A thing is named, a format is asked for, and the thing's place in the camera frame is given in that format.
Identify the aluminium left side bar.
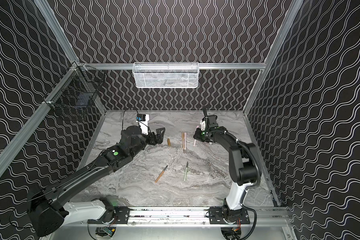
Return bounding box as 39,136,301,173
0,62,79,178

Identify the aluminium corner post left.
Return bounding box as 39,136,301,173
34,0,80,63

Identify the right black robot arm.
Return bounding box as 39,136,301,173
194,111,262,223

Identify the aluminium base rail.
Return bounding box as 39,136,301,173
92,205,289,226

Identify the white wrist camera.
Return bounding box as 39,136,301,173
200,118,207,131
136,114,150,135

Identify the aluminium corner post right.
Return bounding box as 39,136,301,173
243,0,304,116

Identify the aluminium corner post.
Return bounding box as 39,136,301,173
243,0,304,116
34,0,80,63

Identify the aluminium horizontal back bar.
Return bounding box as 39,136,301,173
81,63,266,71

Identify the brown pen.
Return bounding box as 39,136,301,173
155,165,168,183

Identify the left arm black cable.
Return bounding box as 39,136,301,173
121,108,149,133

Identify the white wire mesh basket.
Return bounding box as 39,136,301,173
132,62,200,89

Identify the black wire basket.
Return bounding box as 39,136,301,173
48,66,106,122

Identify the white pen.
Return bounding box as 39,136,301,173
183,132,187,150

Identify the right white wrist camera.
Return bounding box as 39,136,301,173
200,118,207,131

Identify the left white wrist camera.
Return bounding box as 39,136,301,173
136,114,150,135

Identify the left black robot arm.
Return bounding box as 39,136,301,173
26,126,166,237

